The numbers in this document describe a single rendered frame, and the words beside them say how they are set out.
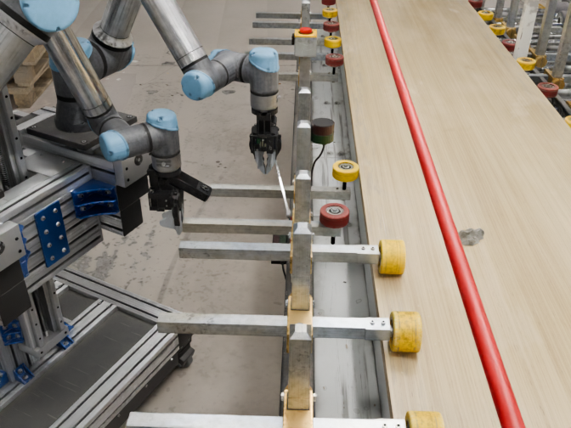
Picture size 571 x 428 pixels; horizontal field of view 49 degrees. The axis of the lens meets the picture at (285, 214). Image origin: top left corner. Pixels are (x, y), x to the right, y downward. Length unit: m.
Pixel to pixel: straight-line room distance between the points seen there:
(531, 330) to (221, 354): 1.43
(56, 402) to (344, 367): 1.00
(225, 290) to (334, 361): 1.26
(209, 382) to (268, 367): 0.24
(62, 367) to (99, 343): 0.15
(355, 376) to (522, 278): 0.47
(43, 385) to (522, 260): 1.54
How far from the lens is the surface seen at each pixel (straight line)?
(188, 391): 2.46
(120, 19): 1.87
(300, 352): 1.02
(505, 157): 2.11
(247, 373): 2.50
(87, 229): 1.98
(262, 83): 1.65
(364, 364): 1.68
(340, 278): 1.93
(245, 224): 1.73
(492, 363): 0.26
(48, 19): 1.39
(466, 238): 1.67
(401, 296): 1.45
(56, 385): 2.29
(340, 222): 1.69
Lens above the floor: 1.82
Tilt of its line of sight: 33 degrees down
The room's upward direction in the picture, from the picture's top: 1 degrees clockwise
